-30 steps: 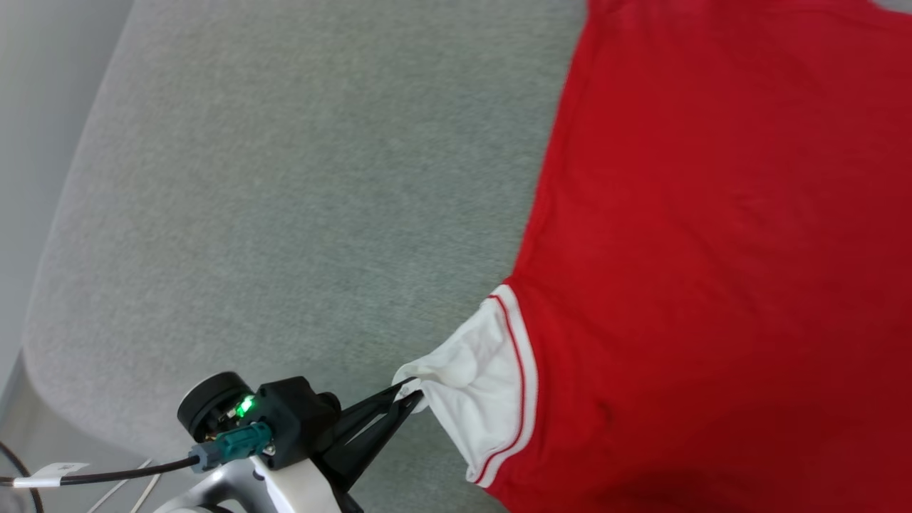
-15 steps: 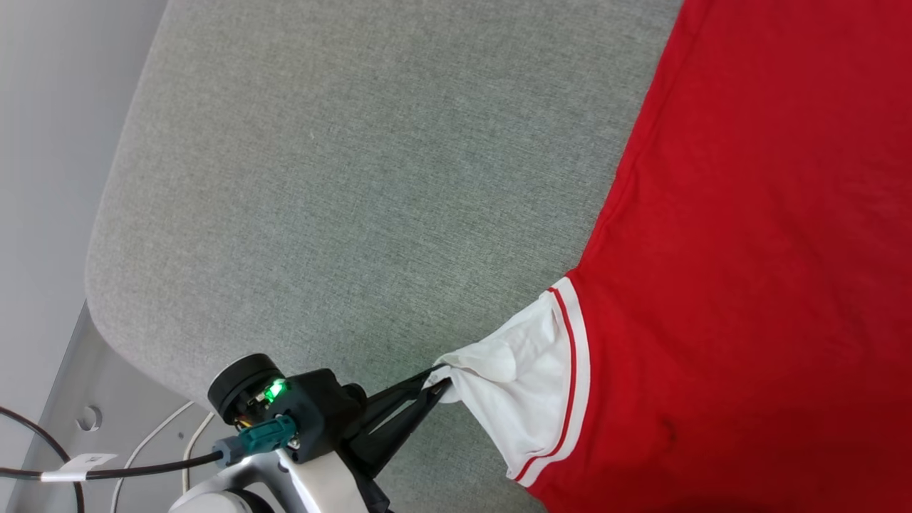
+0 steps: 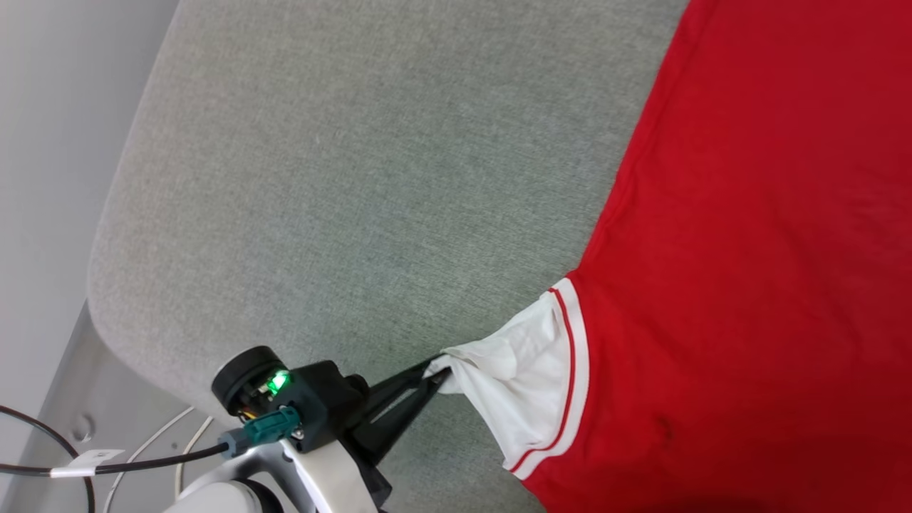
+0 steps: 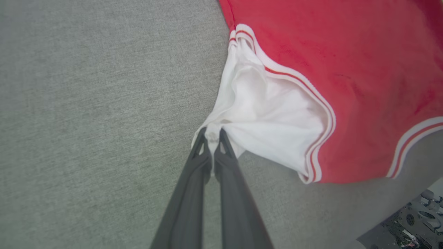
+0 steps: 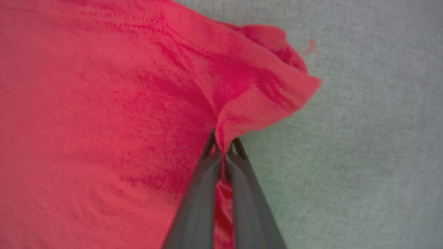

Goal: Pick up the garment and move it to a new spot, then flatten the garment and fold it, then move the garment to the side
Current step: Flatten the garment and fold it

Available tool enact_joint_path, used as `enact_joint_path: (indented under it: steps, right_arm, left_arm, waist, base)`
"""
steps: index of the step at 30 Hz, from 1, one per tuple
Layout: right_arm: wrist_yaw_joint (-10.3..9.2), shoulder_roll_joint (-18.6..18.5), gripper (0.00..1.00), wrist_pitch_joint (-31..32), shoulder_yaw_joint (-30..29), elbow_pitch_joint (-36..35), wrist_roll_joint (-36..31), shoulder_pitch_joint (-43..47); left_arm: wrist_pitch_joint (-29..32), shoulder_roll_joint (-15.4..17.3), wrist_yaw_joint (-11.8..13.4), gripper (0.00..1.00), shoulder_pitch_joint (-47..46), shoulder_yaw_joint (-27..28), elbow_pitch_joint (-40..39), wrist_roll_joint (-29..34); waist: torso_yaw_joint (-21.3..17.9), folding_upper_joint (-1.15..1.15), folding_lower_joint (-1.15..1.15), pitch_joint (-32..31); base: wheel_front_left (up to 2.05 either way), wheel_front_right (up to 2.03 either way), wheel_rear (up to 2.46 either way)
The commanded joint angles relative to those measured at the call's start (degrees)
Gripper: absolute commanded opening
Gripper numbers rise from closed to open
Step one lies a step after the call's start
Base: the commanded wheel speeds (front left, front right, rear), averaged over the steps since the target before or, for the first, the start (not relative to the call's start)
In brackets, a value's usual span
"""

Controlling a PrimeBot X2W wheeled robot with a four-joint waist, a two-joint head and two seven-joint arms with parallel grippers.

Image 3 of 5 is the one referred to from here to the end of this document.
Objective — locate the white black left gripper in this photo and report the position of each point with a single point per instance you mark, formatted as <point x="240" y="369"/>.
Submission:
<point x="335" y="477"/>

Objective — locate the red jersey with white sleeves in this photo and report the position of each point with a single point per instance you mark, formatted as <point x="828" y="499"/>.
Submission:
<point x="748" y="249"/>

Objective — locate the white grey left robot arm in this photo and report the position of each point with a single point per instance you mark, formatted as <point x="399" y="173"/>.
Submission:
<point x="214" y="499"/>

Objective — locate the grey fabric sofa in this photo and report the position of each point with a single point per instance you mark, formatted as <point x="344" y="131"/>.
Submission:
<point x="356" y="178"/>

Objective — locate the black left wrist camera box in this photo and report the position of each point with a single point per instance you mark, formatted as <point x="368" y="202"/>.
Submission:
<point x="313" y="399"/>

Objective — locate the teal left camera connector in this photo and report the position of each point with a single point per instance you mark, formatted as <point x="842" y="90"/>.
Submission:
<point x="263" y="429"/>

